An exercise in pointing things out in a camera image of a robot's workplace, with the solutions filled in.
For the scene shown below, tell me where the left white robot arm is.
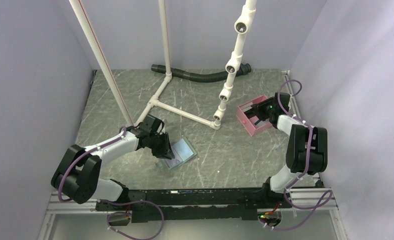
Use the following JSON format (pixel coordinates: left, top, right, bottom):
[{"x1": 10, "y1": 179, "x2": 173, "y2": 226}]
[{"x1": 50, "y1": 114, "x2": 175, "y2": 210}]

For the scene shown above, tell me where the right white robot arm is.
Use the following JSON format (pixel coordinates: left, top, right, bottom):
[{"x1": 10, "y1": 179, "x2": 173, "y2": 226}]
[{"x1": 245, "y1": 92, "x2": 328, "y2": 208}]

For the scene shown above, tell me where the pink plastic card tray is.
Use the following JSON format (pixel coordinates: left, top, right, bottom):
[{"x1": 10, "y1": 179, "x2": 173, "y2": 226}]
[{"x1": 235, "y1": 95, "x2": 273, "y2": 137}]

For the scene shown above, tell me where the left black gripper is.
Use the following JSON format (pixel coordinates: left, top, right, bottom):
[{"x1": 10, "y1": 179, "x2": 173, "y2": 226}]
[{"x1": 148, "y1": 131, "x2": 175, "y2": 160}]

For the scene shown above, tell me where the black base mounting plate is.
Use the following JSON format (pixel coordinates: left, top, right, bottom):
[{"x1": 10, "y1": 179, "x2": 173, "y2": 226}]
[{"x1": 95, "y1": 183, "x2": 291, "y2": 223}]

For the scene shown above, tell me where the white PVC pipe frame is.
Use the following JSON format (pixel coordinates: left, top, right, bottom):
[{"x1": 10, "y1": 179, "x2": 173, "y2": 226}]
[{"x1": 69, "y1": 0, "x2": 257, "y2": 130}]

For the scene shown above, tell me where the black corrugated hose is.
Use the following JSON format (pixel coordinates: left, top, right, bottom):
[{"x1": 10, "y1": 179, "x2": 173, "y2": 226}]
[{"x1": 150, "y1": 63, "x2": 252, "y2": 84}]

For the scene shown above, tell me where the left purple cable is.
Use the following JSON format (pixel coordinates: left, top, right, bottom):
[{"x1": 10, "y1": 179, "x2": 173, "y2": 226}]
[{"x1": 57, "y1": 125, "x2": 165, "y2": 240}]

